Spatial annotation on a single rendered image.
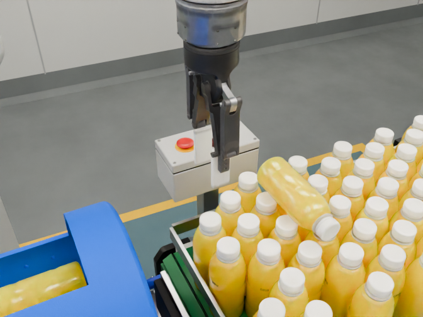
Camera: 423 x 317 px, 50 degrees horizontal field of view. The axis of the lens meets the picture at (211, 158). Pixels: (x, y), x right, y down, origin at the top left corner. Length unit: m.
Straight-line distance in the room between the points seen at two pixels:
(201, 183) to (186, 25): 0.45
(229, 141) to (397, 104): 2.88
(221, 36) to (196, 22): 0.04
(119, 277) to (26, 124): 2.72
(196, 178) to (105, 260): 0.41
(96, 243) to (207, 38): 0.28
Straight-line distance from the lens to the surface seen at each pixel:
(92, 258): 0.57
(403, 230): 0.86
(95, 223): 0.61
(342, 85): 3.58
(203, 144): 0.74
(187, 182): 0.94
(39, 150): 2.96
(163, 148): 0.94
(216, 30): 0.57
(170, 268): 0.98
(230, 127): 0.62
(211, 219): 0.81
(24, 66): 3.47
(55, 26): 3.39
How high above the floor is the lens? 1.66
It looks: 38 degrees down
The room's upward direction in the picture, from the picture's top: straight up
